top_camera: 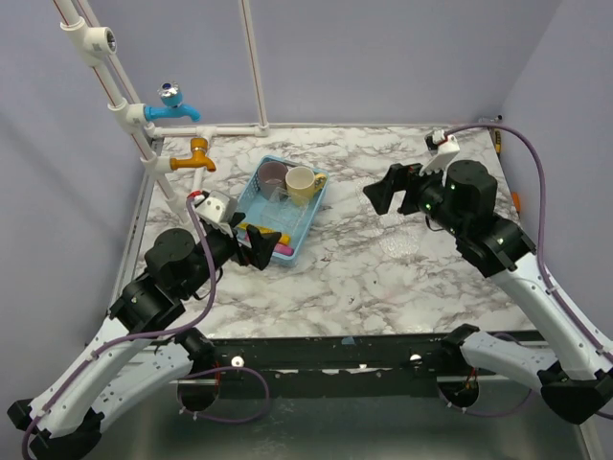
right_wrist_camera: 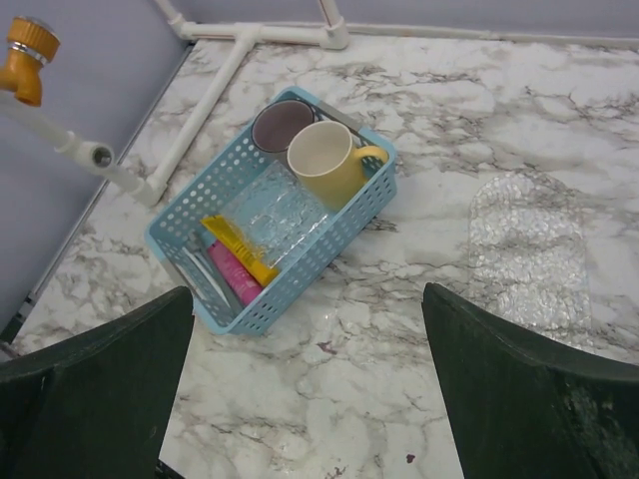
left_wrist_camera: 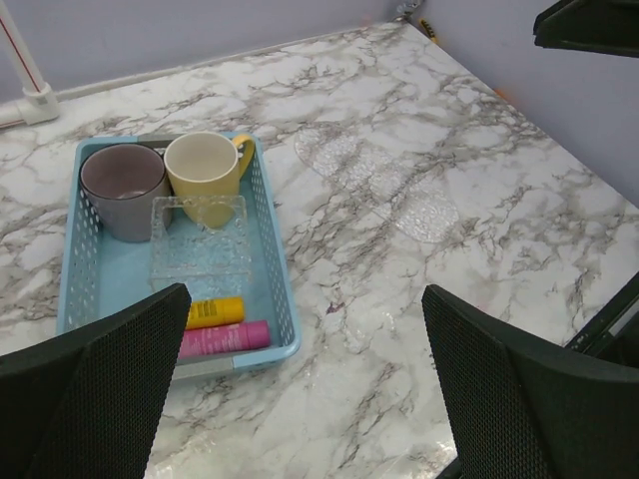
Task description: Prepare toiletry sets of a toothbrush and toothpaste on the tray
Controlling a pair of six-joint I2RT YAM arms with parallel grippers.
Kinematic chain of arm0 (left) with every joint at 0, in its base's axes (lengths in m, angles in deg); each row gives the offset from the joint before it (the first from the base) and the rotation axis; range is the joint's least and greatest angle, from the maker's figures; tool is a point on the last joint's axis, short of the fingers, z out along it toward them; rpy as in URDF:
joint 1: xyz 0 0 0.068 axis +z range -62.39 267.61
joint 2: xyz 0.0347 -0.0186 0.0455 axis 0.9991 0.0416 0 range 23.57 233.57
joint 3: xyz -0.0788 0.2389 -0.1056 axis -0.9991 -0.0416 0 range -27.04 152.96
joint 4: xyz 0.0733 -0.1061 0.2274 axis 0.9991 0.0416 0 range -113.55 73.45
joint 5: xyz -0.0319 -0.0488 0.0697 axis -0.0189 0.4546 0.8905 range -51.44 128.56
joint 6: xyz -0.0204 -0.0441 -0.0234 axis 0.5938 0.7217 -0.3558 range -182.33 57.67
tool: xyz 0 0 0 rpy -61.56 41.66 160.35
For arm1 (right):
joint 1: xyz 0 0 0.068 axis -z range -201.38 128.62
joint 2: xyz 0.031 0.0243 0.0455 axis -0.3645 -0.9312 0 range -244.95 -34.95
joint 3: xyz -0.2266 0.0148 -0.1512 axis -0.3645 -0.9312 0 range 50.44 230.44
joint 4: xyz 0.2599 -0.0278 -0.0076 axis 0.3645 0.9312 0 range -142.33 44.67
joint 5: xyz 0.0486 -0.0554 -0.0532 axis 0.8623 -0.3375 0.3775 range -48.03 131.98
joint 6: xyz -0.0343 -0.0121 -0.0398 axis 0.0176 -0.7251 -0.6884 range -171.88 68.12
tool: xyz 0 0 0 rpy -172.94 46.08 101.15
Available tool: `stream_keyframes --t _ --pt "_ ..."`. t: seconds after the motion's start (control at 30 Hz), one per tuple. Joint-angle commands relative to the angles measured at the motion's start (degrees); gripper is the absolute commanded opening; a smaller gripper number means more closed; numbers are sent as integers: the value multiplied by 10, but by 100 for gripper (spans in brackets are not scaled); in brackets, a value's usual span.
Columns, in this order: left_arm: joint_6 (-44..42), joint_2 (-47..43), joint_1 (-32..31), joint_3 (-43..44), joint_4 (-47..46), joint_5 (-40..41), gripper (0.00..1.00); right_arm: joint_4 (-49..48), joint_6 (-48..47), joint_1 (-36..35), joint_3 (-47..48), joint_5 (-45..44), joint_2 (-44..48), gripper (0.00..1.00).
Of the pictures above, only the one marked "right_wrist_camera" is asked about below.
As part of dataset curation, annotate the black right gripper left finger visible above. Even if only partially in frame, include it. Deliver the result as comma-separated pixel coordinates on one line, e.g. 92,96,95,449
1,286,194,478

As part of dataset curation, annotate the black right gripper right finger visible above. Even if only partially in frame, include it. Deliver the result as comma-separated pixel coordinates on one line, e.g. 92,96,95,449
422,282,638,478

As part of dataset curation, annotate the clear textured glass tray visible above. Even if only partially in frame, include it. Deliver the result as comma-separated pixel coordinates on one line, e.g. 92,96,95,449
468,172,591,349

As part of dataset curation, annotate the light blue perforated basket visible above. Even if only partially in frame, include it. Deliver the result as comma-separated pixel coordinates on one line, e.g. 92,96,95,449
144,86,399,336

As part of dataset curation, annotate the yellow mug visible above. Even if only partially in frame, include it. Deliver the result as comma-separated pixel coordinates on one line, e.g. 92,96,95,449
287,121,389,212

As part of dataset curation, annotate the purple mug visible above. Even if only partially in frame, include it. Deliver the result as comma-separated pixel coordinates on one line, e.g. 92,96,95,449
252,100,316,154

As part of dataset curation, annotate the clear glass organizer insert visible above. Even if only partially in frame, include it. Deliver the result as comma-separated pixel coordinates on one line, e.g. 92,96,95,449
225,162,329,269

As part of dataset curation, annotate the orange tap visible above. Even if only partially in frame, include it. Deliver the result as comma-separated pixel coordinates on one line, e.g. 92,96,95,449
1,16,60,108

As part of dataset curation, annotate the white pvc pipe frame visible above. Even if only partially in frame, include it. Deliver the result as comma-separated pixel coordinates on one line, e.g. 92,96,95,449
0,0,500,208

